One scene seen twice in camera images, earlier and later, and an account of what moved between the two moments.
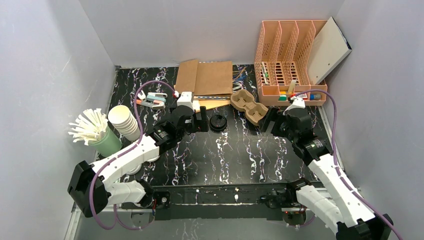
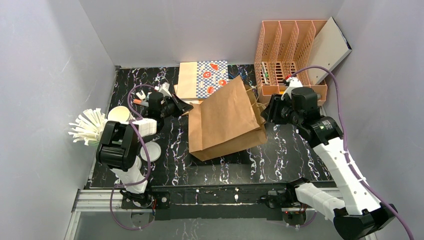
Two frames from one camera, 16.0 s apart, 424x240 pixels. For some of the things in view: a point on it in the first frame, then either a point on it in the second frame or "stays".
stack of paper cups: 121,117 stays
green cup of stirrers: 91,127 stays
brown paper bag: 209,78 -> 230,121
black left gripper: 199,119 -> 174,105
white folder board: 330,48 stays
